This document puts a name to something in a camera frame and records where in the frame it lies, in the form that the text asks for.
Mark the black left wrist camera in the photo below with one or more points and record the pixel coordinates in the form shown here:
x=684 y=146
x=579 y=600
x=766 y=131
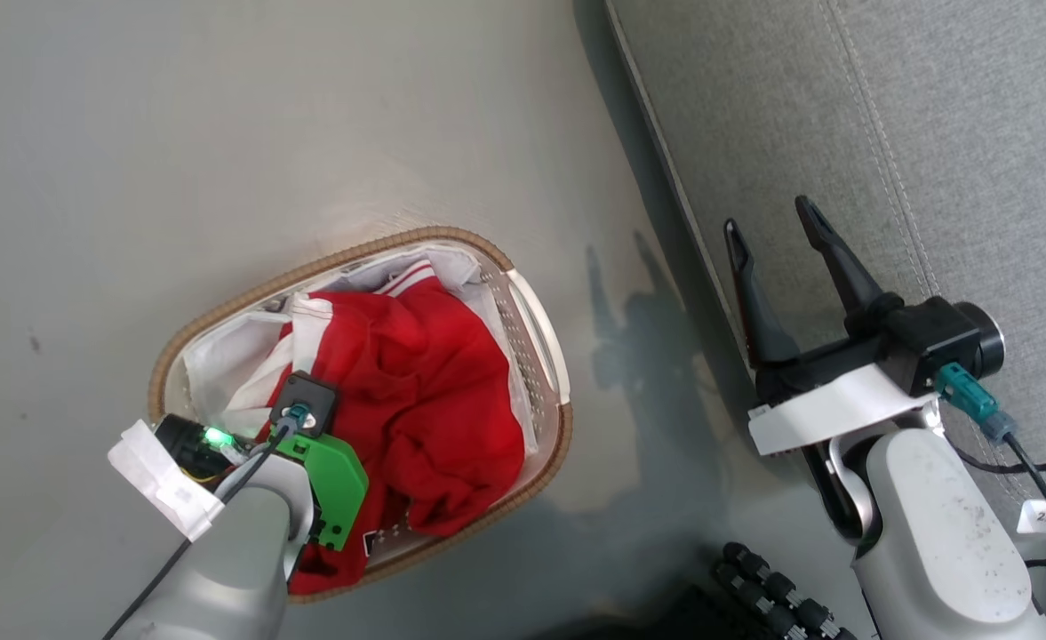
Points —
x=305 y=396

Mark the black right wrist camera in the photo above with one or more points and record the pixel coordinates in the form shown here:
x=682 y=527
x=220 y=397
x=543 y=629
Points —
x=931 y=342

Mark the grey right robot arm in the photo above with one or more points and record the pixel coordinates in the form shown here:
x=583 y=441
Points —
x=940 y=524

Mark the grey fabric sofa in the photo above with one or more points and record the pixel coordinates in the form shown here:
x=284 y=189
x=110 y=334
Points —
x=842 y=107

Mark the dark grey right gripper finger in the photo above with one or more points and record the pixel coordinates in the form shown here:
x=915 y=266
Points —
x=758 y=311
x=847 y=276

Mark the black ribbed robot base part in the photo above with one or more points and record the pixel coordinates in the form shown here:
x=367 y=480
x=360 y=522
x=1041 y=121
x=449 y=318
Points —
x=776 y=591

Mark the white basket with brown rim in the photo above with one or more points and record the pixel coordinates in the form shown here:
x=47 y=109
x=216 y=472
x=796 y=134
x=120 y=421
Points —
x=540 y=351

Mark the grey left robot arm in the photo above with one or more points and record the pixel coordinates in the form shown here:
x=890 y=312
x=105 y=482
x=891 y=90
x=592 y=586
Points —
x=229 y=560

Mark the white wrap on wrist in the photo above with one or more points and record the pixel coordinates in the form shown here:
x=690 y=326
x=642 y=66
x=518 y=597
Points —
x=163 y=480

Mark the white basket liner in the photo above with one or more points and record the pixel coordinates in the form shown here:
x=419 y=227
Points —
x=225 y=356

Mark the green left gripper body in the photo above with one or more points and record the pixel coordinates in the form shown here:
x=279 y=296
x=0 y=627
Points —
x=336 y=484

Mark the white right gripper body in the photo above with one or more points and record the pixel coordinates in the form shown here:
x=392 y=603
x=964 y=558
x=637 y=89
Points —
x=834 y=404

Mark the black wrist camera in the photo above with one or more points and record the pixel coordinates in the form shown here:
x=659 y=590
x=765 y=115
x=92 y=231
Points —
x=305 y=396
x=931 y=342

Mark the red garment with white trim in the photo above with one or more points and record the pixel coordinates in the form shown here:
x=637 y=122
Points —
x=416 y=400

